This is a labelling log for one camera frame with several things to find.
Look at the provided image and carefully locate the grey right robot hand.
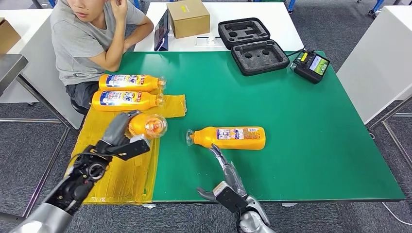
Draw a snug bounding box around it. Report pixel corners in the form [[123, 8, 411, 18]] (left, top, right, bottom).
[[197, 143, 247, 203]]

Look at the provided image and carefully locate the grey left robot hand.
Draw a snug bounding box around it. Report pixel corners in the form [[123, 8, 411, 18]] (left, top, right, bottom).
[[102, 110, 142, 147]]

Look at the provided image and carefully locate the person's right hand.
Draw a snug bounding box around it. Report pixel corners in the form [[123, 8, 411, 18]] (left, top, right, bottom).
[[109, 0, 129, 24]]

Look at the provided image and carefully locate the orange detergent bottle clear cap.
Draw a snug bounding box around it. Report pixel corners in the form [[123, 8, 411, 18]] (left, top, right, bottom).
[[186, 126, 267, 151], [127, 112, 169, 140], [91, 90, 165, 113], [98, 73, 167, 93]]

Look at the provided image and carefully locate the black stool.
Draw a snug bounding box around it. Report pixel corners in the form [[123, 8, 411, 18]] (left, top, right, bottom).
[[70, 99, 88, 116]]

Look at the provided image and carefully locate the dark tablet with stand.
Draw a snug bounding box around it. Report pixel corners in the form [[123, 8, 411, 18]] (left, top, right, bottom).
[[153, 9, 170, 52]]

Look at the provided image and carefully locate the yellow taped cardboard mat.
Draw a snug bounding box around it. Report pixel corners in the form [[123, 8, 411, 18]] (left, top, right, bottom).
[[64, 92, 188, 205]]

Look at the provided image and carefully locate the person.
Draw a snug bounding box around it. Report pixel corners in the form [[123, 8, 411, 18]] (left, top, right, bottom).
[[50, 0, 155, 110]]

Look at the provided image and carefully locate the closed brown cardboard box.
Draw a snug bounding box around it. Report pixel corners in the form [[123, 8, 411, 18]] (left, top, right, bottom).
[[166, 0, 211, 39]]

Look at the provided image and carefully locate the white side table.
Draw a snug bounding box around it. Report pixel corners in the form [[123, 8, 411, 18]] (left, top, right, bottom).
[[0, 8, 84, 130]]

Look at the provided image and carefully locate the open brown cardboard box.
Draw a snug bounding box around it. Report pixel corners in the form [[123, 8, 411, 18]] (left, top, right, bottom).
[[0, 17, 22, 55]]

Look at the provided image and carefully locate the grey metal table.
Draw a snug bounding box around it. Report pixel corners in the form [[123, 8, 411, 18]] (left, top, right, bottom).
[[0, 53, 72, 228]]

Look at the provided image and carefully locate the open black foam case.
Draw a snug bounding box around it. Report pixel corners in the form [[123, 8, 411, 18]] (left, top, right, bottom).
[[218, 17, 291, 77]]

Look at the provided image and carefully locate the black remote controller with screen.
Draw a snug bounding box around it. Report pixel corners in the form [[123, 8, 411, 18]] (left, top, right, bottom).
[[291, 47, 331, 84]]

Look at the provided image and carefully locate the white table with box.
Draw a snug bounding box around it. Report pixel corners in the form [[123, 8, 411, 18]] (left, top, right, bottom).
[[134, 1, 304, 52]]

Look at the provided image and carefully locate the white table with metal legs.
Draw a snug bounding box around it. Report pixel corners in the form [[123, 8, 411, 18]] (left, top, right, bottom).
[[336, 5, 412, 170]]

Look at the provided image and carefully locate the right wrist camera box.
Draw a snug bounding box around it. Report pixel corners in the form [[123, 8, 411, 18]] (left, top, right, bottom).
[[212, 181, 249, 215]]

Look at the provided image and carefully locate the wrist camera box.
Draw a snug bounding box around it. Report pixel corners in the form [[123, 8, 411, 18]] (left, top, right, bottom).
[[113, 134, 152, 162], [212, 181, 249, 215]]

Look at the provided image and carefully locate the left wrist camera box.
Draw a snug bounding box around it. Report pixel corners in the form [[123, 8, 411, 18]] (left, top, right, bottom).
[[113, 134, 152, 162]]

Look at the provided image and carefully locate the white floor cable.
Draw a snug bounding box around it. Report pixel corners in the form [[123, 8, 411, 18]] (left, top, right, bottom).
[[381, 201, 412, 227]]

